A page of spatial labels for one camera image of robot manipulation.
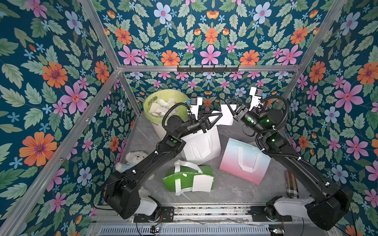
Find white ribbed trash bin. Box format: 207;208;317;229
151;122;166;140

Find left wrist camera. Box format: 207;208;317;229
190;95;203;119

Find aluminium frame post right rear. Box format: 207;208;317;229
282;0;347;99

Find receipt on green bag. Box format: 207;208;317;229
192;175;214;192

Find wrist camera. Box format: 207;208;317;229
190;95;203;119
249;87;263;110

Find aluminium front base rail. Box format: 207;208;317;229
91;203;325;226

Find aluminium frame post left rear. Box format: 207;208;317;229
81;1;141;117

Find pink blue gradient tote bag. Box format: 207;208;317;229
220;139;271;185

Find torn paper pieces in bin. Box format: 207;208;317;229
149;98;175;118

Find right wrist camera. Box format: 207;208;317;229
249;87;263;110

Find aluminium crossbar left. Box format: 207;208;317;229
1;69;121;236

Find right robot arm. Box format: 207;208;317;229
225;95;353;231

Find aluminium frame post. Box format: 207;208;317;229
282;0;347;99
81;1;141;117

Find aluminium crossbar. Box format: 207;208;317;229
119;65;300;73
1;69;121;236

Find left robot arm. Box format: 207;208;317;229
104;102;222;219

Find white plush toy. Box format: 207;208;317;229
115;151;150;198

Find green plastic bin liner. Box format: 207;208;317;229
143;89;189;124

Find plaid pouch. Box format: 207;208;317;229
284;170;299;199

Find green white tote bag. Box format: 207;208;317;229
162;160;214;196

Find aluminium crossbar rear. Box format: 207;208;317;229
119;65;300;73

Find black hook rack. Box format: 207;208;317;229
176;65;239;73

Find white perforated cable tray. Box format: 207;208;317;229
98;224;271;236

